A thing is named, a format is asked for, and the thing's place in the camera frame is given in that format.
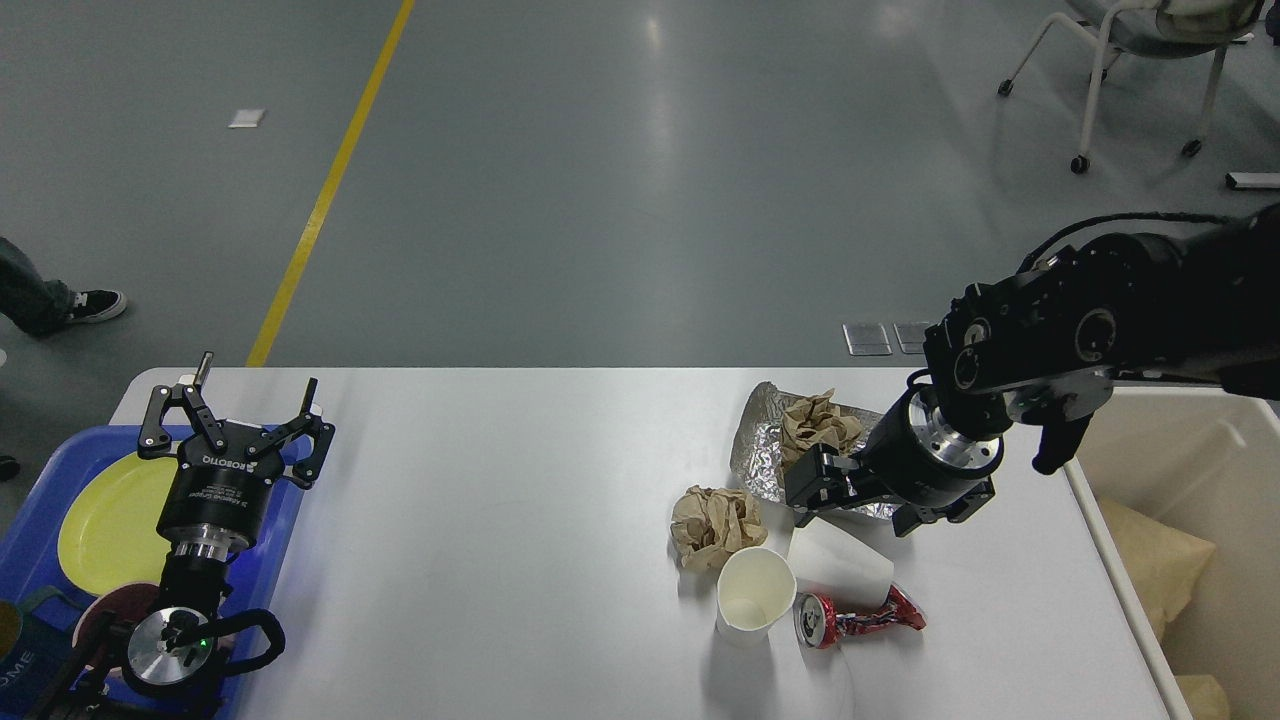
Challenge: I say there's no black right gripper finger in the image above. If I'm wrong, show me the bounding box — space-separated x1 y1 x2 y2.
892 503 950 538
783 445 863 528

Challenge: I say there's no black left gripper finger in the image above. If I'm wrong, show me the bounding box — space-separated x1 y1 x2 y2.
244 378 337 491
137 352 229 462

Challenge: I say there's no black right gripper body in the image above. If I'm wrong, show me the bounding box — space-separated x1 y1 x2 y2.
852 386 1004 523

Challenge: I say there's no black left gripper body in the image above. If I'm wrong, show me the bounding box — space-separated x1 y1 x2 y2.
156 439 285 552

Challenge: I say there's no yellow plastic plate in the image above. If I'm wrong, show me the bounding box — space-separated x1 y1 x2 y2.
58 454 177 596

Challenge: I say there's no white paper cup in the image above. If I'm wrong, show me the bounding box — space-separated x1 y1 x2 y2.
787 519 895 611
716 546 797 648

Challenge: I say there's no pink mug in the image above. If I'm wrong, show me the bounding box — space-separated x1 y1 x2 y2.
72 582 224 694

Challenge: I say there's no brown paper bag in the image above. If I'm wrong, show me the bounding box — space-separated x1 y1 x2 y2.
1097 496 1217 642

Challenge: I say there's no dark teal mug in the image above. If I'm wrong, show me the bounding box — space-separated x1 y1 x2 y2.
1 585 83 719

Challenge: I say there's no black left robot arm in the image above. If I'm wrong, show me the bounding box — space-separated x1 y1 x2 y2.
20 354 337 719

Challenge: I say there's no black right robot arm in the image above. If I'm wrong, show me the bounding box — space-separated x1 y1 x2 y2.
783 205 1279 537

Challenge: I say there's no crumpled brown paper on foil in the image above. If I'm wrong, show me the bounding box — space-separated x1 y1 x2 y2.
780 388 867 473

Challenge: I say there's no crumpled aluminium foil sheet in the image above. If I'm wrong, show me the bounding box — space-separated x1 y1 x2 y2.
730 380 901 523

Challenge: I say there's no tipped white paper cup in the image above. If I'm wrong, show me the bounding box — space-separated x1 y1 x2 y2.
787 519 895 611

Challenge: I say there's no crumpled brown paper ball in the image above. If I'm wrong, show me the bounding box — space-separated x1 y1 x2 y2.
669 486 769 571

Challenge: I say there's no right metal floor plate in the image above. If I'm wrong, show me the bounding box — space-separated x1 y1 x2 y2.
893 322 933 355

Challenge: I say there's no metal floor plate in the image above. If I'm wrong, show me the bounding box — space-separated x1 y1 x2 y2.
842 323 893 357
893 322 933 355

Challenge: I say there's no left metal floor plate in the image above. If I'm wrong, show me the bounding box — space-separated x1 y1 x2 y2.
842 323 893 357

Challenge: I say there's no crushed red soda can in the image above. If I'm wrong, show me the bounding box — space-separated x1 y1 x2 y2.
794 583 928 650

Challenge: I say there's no black and white shoe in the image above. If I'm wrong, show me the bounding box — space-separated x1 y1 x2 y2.
67 290 128 325

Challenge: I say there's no beige plastic bin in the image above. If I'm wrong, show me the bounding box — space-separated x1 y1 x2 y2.
1065 387 1279 719

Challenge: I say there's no white floor marker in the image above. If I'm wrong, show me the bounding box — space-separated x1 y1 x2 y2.
227 108 268 129

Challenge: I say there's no white bar on floor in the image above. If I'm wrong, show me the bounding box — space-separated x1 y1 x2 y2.
1224 170 1280 192

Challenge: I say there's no white office chair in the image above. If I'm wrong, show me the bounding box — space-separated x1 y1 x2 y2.
997 1 1265 176

